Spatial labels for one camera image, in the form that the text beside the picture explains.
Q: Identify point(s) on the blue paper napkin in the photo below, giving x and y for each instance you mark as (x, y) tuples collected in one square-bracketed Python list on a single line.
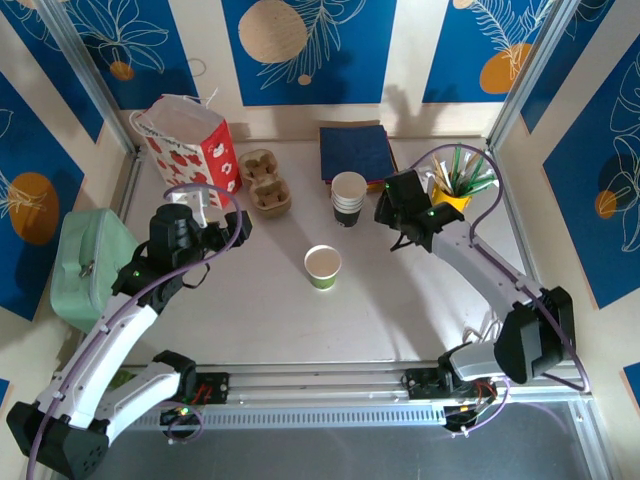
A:
[(352, 150)]

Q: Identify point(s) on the red white printed paper bag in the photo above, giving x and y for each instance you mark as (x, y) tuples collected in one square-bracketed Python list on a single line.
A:
[(175, 160)]

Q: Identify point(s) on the green paper coffee cup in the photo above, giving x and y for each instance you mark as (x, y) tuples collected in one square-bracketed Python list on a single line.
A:
[(322, 282)]

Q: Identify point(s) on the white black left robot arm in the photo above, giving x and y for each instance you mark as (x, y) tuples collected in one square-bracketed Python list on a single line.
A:
[(115, 340)]

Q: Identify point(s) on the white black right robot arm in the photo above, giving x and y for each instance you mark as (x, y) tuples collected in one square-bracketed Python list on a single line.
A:
[(480, 265)]

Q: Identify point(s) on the black white paper cup stack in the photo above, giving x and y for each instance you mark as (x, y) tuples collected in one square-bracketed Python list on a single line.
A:
[(348, 210)]

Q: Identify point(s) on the yellow holder cup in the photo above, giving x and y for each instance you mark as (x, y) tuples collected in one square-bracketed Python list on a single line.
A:
[(452, 202)]

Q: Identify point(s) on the paper wrapped wooden stirrer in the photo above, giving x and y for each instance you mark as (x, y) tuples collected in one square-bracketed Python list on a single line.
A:
[(433, 172), (441, 172)]

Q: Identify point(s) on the brown pulp cup carrier stack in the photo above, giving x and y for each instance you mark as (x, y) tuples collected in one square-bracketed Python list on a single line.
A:
[(265, 195)]

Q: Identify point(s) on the green wrapped straw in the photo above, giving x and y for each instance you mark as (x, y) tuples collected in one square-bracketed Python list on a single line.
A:
[(482, 181), (457, 165), (474, 172)]

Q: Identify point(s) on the white wrapped straw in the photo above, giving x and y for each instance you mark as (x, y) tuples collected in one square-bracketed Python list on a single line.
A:
[(466, 165), (492, 183)]

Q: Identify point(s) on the mint green zip bag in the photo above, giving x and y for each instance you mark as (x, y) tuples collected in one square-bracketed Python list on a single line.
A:
[(80, 265)]

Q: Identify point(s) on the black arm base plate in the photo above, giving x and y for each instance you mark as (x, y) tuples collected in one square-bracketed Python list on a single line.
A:
[(420, 382), (215, 387)]

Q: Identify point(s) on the aluminium arm base rail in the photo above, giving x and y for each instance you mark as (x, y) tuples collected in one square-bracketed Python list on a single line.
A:
[(325, 382)]

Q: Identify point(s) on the short aluminium frame post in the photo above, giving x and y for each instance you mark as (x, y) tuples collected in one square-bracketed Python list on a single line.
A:
[(582, 440)]

